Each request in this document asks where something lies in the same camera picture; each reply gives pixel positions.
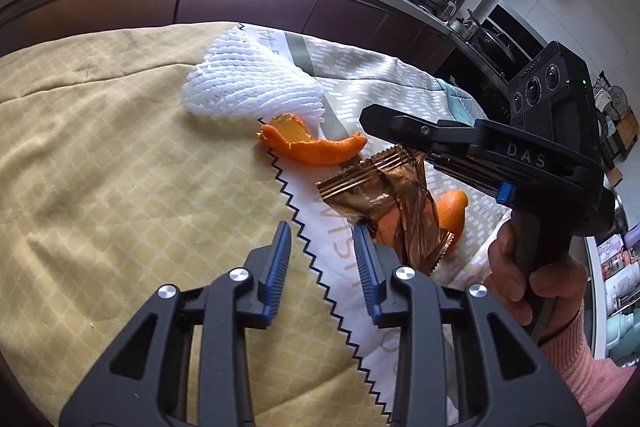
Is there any black gas stove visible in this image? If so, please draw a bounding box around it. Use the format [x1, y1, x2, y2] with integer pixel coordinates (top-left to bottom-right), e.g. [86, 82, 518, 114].
[447, 9, 531, 72]

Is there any thick orange peel wedge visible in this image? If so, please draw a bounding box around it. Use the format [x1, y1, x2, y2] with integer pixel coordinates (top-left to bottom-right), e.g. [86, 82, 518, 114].
[434, 188, 469, 253]

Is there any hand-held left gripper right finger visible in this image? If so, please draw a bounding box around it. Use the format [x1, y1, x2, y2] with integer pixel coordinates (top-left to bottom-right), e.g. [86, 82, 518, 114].
[352, 226, 587, 427]

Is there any person's right forearm pink sleeve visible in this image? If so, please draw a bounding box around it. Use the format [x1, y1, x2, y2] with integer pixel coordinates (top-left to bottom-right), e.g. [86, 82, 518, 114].
[537, 302, 640, 427]

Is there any person's right hand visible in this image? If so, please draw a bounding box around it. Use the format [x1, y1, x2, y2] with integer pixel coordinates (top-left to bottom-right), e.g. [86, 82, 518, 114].
[484, 222, 588, 340]

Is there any curved orange peel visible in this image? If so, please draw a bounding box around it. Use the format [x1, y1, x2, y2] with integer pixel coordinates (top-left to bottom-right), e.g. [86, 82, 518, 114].
[257, 113, 368, 166]

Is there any white foam fruit net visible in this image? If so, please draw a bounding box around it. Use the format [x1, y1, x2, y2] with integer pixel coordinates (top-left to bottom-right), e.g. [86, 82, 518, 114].
[180, 32, 326, 125]

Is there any gold foil snack wrapper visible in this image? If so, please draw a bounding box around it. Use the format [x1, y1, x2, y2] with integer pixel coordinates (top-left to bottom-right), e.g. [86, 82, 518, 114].
[315, 147, 458, 278]

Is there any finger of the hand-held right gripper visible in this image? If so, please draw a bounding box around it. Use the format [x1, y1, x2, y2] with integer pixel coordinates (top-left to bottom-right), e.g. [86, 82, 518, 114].
[425, 152, 506, 198]
[360, 103, 481, 158]

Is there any yellow and white patterned tablecloth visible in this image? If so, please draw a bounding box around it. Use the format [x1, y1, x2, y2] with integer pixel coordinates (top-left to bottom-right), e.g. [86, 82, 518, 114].
[0, 22, 506, 427]

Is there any storage shelf with bottles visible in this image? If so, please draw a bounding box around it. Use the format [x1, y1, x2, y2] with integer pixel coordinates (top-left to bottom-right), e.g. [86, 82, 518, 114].
[595, 217, 640, 365]

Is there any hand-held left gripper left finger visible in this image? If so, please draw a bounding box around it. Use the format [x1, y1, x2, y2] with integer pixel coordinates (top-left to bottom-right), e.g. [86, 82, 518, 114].
[59, 221, 293, 427]

